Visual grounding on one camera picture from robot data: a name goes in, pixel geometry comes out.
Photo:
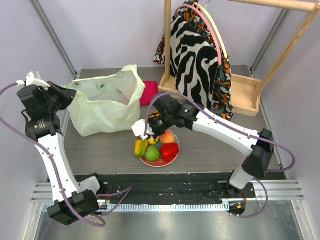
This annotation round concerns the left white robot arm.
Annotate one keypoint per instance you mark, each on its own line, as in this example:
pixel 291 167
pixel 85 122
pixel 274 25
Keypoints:
pixel 72 200

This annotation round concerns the fake orange green mango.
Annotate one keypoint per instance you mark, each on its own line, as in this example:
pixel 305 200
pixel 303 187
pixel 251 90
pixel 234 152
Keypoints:
pixel 140 147

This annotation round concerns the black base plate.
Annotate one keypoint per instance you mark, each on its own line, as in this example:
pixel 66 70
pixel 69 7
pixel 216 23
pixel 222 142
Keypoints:
pixel 173 188

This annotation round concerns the translucent plastic bag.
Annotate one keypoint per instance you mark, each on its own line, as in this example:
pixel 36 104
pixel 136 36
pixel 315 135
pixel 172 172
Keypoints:
pixel 106 104

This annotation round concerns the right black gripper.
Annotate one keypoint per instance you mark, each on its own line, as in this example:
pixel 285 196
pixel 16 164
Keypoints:
pixel 155 126

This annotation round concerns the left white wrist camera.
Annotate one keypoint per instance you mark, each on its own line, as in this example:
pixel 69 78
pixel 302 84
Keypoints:
pixel 32 78

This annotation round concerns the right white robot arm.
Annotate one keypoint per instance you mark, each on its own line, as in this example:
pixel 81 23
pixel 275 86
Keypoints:
pixel 256 146

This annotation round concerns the wooden clothes rack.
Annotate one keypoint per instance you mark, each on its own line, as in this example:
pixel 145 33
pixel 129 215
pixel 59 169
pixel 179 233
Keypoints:
pixel 247 90

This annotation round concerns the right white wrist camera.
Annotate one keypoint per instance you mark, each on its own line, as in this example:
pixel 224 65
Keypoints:
pixel 142 129

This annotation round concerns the red and teal plate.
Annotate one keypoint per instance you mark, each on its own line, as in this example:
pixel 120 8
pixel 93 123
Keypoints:
pixel 160 162

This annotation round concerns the red folded cloth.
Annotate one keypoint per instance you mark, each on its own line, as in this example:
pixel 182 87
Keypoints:
pixel 150 91

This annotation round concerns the fake yellow fruit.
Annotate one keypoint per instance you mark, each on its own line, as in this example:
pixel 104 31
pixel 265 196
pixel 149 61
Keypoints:
pixel 153 141

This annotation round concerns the orange grey patterned garment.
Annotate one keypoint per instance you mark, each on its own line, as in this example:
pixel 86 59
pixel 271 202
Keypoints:
pixel 221 96

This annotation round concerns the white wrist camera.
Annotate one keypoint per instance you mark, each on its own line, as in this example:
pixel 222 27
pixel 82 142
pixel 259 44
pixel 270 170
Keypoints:
pixel 32 78
pixel 142 129

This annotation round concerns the black white patterned garment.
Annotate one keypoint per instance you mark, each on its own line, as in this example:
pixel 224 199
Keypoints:
pixel 193 62

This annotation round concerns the fake green custard apple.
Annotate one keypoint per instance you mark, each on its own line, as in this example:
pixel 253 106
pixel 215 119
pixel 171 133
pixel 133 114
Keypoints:
pixel 152 153

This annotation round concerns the fake orange pineapple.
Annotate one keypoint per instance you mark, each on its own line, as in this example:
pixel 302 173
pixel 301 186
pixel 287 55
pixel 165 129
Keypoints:
pixel 154 114

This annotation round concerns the cream hanger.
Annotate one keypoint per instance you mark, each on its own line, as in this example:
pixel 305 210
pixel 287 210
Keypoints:
pixel 215 28

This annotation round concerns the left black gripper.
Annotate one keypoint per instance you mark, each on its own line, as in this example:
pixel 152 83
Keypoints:
pixel 67 95

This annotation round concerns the fake peach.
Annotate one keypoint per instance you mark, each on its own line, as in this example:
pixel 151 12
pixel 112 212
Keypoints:
pixel 167 138

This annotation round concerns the fake red fruit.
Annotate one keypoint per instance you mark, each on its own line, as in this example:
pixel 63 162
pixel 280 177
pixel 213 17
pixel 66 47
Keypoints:
pixel 169 151

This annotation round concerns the pink hanger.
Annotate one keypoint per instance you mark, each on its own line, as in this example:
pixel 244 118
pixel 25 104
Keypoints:
pixel 212 33

